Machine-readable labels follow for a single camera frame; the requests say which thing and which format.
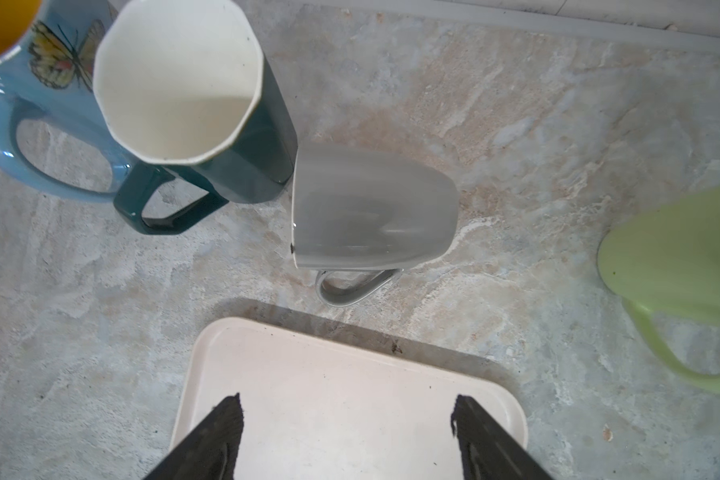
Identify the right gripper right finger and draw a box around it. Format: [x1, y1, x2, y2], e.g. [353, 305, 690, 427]
[451, 395, 552, 480]

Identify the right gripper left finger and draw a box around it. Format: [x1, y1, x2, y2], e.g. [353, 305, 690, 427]
[144, 394, 244, 480]

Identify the grey mug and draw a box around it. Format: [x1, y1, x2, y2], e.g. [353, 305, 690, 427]
[291, 143, 459, 307]

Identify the light green mug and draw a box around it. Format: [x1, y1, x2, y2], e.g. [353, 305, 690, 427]
[597, 185, 720, 394]

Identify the dark green mug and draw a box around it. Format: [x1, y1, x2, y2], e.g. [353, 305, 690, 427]
[93, 0, 298, 235]

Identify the light blue butterfly mug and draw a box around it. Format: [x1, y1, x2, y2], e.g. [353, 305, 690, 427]
[0, 1, 135, 203]

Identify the beige tray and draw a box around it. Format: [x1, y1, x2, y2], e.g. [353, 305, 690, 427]
[172, 317, 529, 479]

